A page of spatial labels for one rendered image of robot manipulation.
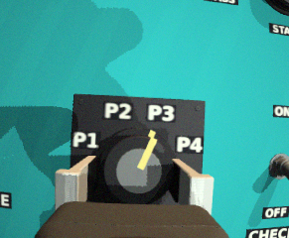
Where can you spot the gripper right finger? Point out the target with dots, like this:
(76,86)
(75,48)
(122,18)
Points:
(190,188)

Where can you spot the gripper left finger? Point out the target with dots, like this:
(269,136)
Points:
(78,183)

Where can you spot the green box-shaped console housing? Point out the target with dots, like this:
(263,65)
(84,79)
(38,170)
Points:
(139,83)

